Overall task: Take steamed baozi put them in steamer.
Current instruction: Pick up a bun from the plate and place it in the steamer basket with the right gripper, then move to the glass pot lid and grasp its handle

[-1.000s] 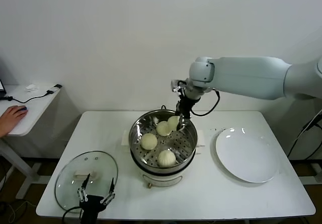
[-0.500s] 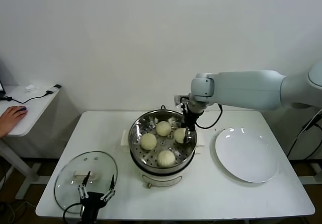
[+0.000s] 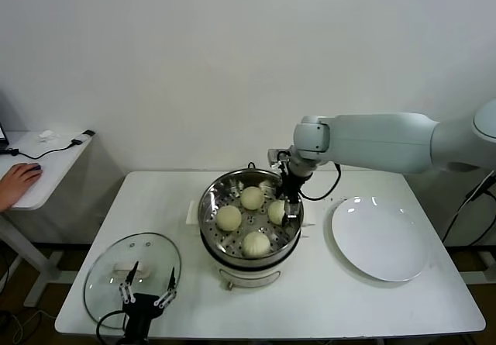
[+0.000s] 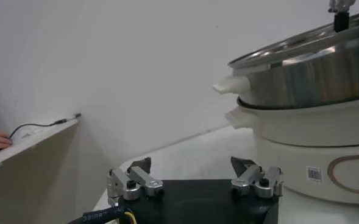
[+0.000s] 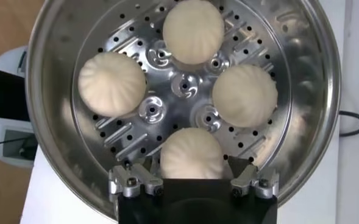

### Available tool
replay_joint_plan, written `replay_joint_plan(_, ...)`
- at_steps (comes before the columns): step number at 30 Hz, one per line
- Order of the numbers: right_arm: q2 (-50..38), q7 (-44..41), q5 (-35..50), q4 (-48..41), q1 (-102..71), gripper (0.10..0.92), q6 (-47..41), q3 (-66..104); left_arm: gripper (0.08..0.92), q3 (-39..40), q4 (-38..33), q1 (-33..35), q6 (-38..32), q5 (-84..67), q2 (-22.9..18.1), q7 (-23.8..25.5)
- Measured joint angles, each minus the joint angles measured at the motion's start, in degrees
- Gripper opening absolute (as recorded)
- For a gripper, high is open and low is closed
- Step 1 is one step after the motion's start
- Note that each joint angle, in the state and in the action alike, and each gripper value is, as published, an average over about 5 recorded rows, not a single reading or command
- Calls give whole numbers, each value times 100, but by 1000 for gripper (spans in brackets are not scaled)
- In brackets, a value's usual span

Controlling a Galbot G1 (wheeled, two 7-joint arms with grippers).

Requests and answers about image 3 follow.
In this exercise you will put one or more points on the crumpled white tissue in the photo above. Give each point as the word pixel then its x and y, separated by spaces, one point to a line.
pixel 46 135

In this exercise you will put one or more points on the dark computer mouse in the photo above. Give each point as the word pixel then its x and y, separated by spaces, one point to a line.
pixel 36 168

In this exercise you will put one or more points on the black laptop lit screen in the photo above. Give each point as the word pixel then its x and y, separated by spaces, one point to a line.
pixel 3 137

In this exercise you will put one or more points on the cream electric cooker pot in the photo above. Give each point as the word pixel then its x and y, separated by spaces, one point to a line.
pixel 248 277

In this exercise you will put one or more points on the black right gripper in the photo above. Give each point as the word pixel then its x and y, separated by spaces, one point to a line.
pixel 293 184

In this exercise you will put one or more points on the white steamed baozi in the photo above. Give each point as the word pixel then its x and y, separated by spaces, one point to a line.
pixel 252 197
pixel 228 218
pixel 276 211
pixel 255 243

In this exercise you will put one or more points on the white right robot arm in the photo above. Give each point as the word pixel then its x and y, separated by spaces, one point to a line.
pixel 379 139

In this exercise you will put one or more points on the bare person hand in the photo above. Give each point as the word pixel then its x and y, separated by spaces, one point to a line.
pixel 17 184

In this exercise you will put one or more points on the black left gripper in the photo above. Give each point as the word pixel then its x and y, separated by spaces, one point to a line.
pixel 141 310

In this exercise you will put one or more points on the white round plate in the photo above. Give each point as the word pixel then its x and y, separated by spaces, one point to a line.
pixel 376 240

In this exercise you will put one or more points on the white side desk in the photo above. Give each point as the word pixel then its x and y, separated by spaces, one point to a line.
pixel 58 159

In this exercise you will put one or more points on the stainless steel steamer basket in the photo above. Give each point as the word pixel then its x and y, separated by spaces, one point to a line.
pixel 209 205

